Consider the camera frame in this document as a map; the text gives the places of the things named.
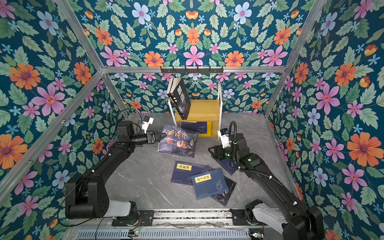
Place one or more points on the yellow cartoon cover book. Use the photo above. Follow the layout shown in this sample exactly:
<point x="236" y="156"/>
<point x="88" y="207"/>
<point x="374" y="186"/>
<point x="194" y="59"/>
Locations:
<point x="209" y="129"/>

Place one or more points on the black book on shelf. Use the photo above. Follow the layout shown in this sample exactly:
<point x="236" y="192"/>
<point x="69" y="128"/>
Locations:
<point x="171" y="85"/>

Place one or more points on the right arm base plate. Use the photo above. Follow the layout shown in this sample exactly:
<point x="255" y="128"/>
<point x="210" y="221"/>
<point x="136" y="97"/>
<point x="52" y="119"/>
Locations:
<point x="242" y="218"/>

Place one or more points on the black wolf cover book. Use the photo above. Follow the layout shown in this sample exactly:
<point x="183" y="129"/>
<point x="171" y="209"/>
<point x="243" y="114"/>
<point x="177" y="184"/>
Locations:
<point x="180" y="99"/>

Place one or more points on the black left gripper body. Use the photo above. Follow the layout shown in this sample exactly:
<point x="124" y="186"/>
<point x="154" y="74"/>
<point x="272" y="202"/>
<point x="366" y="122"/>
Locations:
<point x="149" y="141"/>

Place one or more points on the dark book orange calligraphy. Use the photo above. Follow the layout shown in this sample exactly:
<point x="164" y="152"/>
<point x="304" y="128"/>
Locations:
<point x="178" y="141"/>

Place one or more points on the small dark blue book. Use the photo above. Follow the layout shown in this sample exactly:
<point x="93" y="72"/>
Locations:
<point x="226" y="165"/>

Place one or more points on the black hook rail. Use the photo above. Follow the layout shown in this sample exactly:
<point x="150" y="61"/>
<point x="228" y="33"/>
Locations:
<point x="191" y="70"/>

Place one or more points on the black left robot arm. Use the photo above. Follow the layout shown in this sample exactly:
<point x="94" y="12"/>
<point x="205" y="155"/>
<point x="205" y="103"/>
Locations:
<point x="86" y="196"/>

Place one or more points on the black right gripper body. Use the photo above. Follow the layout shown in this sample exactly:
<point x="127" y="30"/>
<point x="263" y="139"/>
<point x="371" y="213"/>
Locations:
<point x="223" y="154"/>

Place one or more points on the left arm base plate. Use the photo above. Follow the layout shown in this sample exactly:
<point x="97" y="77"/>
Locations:
<point x="144" y="218"/>

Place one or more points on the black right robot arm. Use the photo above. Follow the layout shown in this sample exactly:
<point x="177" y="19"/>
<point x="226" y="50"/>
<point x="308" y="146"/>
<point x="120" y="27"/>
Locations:
<point x="256" y="169"/>

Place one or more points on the blue book yellow label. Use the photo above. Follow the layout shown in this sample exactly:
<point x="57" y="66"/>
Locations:
<point x="209" y="183"/>
<point x="200" y="127"/>

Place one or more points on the dark patterned book bottom right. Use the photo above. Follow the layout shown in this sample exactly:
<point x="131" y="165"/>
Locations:
<point x="223" y="198"/>

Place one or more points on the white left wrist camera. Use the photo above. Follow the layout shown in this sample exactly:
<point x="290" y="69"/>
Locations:
<point x="146" y="122"/>

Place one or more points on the aluminium mounting rail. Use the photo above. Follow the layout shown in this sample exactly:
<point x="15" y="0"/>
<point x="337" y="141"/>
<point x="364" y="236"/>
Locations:
<point x="192" y="214"/>

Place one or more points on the white wooden book shelf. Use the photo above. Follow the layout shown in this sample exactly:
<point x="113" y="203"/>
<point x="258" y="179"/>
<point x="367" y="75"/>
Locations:
<point x="201" y="111"/>

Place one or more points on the blue book in middle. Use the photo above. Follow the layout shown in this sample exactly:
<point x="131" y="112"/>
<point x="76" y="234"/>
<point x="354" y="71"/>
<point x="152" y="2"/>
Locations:
<point x="183" y="172"/>

